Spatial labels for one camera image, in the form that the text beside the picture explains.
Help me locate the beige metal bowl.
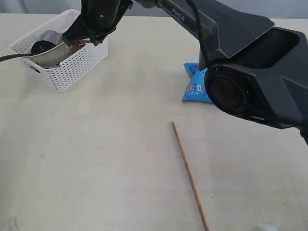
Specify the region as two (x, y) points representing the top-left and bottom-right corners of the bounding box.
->
(29, 42), (76, 66)

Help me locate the wooden chopstick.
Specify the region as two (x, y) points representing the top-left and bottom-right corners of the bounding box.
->
(74, 39), (91, 48)
(171, 121), (209, 231)

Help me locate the silver metal spoon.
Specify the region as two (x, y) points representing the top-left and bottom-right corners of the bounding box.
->
(40, 63), (62, 69)

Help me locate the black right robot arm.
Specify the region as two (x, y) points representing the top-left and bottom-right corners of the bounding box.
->
(139, 0), (308, 139)

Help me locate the black ladle with brown handle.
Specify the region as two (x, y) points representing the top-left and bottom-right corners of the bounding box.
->
(0, 40), (56, 62)

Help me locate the white perforated plastic basket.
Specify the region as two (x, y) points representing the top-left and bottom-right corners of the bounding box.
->
(9, 9), (108, 92)

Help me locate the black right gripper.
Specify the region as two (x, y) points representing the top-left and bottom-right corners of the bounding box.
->
(62, 0), (133, 47)

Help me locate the blue snack bag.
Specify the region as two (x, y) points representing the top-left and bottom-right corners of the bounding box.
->
(181, 63), (212, 103)

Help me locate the grey metal cup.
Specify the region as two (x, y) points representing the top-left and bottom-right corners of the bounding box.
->
(40, 30), (62, 45)

